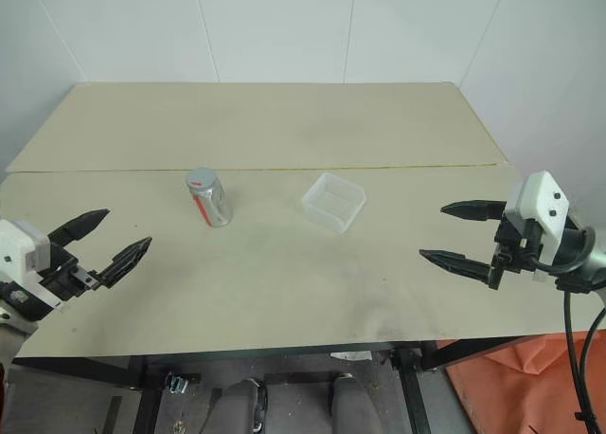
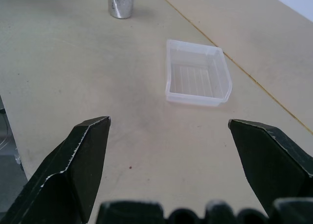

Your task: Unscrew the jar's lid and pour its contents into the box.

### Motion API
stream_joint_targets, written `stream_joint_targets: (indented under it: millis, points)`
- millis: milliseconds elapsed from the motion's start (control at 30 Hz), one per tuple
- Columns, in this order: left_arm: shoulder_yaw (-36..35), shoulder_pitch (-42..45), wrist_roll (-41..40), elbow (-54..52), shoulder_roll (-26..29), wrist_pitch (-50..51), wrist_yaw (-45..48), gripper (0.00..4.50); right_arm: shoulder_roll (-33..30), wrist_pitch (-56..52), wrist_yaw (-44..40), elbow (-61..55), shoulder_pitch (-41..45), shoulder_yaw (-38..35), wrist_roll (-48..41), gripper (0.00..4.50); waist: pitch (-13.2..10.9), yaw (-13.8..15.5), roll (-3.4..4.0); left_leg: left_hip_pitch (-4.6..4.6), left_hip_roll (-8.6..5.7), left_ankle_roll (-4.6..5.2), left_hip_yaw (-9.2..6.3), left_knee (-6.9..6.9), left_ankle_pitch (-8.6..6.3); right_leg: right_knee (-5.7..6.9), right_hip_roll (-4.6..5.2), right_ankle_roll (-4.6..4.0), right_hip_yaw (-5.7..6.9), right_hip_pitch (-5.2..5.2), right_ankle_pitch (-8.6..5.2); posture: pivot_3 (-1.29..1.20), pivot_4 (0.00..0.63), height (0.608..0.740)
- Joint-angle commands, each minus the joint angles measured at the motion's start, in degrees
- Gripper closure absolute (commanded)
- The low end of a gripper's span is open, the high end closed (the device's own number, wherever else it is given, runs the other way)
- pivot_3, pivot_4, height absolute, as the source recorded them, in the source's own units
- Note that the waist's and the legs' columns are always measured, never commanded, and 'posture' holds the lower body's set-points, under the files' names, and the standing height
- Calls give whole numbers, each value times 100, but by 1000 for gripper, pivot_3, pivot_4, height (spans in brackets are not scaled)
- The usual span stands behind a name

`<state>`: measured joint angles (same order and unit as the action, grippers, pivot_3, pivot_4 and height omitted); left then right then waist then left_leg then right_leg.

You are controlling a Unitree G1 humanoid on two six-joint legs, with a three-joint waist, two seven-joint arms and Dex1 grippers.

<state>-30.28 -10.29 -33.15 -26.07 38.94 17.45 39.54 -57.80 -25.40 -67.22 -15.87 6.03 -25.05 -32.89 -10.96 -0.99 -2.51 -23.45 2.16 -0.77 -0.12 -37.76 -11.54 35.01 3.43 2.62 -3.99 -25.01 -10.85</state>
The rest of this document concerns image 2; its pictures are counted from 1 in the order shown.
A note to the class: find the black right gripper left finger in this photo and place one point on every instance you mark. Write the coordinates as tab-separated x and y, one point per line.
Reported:
71	172

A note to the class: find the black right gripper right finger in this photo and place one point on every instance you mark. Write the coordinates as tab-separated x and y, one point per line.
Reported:
271	165

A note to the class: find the clear plastic square tray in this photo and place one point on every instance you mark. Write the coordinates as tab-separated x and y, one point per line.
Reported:
195	73

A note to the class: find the silver metal cylinder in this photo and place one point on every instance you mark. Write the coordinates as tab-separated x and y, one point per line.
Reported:
121	2

